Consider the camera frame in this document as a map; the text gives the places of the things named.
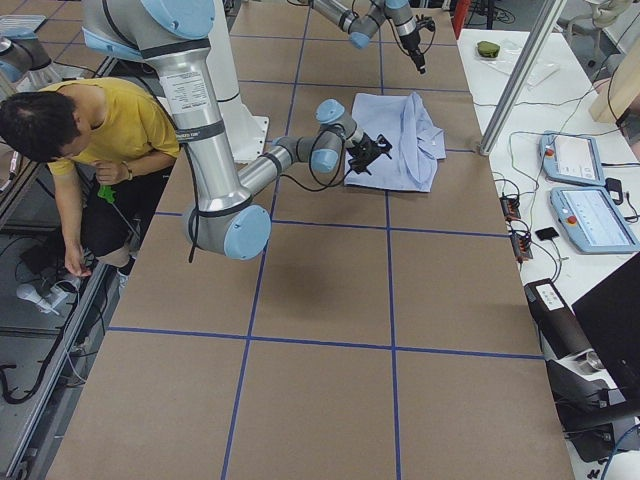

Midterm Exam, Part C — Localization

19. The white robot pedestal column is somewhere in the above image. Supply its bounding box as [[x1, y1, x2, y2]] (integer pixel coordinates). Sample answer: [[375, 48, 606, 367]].
[[206, 0, 269, 164]]

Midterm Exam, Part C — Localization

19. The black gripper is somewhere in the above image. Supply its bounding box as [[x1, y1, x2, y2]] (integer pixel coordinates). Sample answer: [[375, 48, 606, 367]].
[[347, 134, 380, 168], [401, 30, 426, 75]]

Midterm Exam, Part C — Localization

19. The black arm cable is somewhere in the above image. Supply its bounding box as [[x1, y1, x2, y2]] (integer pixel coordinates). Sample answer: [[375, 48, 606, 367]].
[[277, 127, 356, 192]]

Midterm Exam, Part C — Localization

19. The green folded cloth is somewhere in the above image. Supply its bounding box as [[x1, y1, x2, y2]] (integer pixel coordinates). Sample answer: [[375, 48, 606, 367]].
[[476, 40, 501, 59]]

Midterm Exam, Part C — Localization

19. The aluminium frame post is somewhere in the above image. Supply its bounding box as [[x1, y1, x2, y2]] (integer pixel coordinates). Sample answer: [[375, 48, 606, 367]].
[[478, 0, 566, 156]]

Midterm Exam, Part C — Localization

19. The light blue striped shirt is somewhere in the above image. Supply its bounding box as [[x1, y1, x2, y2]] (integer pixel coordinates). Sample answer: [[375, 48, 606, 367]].
[[345, 92, 446, 192]]

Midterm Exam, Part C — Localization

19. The black printer device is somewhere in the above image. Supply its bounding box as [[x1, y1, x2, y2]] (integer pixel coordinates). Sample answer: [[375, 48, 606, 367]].
[[524, 279, 639, 462]]

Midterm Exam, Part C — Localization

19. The blue teach pendant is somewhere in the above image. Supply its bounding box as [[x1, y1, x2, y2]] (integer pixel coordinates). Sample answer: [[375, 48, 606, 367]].
[[539, 131, 605, 187], [549, 186, 639, 254]]

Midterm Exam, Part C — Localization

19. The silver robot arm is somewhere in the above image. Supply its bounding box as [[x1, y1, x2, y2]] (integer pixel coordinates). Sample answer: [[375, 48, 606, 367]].
[[83, 1, 391, 260], [300, 0, 436, 74]]

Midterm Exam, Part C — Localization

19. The clear plastic bag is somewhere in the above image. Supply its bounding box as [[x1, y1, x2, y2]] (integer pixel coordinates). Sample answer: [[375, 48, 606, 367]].
[[474, 39, 561, 91]]

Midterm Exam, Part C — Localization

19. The lower blue teach pendant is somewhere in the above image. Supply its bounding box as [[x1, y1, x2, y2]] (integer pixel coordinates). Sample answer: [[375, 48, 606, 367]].
[[549, 186, 639, 254]]

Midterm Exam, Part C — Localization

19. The black phone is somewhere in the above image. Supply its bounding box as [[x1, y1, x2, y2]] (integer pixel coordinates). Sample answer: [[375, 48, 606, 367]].
[[535, 227, 559, 241]]

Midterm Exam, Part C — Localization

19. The black monitor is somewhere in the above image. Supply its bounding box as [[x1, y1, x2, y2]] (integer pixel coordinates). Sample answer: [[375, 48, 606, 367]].
[[573, 255, 639, 399]]

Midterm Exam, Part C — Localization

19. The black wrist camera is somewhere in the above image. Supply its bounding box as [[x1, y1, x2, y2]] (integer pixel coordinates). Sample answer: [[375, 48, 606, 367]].
[[415, 15, 436, 32], [374, 134, 393, 159]]

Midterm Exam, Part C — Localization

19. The person in yellow shirt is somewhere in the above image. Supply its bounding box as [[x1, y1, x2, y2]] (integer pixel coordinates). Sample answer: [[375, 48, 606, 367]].
[[1, 78, 180, 288]]

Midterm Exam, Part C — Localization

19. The upper blue teach pendant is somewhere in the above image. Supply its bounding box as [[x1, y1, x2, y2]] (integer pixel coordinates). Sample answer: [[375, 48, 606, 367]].
[[539, 131, 605, 187]]

